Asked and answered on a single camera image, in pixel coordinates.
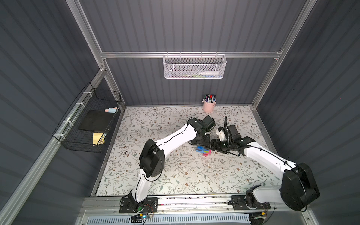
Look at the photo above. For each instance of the black wire side basket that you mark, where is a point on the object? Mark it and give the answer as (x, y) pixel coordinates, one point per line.
(68, 133)

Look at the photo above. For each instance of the white bottle in basket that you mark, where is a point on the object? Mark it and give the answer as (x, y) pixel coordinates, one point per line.
(209, 73)

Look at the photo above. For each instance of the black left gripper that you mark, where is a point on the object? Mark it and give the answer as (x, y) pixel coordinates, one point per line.
(203, 135)

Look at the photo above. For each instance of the markers in bucket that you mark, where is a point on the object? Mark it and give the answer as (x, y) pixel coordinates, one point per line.
(209, 98)

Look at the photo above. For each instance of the yellow sticky note pad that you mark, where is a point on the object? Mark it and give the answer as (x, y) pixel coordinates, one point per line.
(99, 138)

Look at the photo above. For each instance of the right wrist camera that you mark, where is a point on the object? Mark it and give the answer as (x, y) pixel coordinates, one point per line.
(228, 133)

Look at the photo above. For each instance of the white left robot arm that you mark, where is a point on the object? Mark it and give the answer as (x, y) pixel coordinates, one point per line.
(154, 154)

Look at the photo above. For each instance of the black notebook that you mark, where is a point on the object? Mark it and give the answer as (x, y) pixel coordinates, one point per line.
(96, 121)

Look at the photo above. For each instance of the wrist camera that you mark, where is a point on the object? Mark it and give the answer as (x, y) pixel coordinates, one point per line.
(209, 123)
(228, 133)

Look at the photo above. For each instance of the white wire wall basket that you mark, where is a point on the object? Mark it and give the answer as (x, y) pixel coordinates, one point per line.
(188, 66)

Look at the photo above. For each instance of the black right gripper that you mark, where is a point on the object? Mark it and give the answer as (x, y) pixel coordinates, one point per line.
(225, 144)

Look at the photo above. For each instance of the pastel sticky notes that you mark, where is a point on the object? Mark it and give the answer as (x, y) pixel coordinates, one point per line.
(111, 110)

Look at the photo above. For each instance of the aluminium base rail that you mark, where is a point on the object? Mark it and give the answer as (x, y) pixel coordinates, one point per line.
(167, 204)

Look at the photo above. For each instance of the pink lego brick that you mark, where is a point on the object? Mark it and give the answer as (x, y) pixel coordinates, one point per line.
(210, 151)

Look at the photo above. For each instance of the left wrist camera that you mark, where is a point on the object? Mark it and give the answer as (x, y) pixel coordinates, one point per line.
(209, 123)

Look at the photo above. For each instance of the pink metal pen bucket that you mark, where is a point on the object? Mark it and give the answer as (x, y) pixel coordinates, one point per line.
(208, 107)

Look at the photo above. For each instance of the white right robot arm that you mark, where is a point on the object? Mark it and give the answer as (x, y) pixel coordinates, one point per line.
(298, 186)

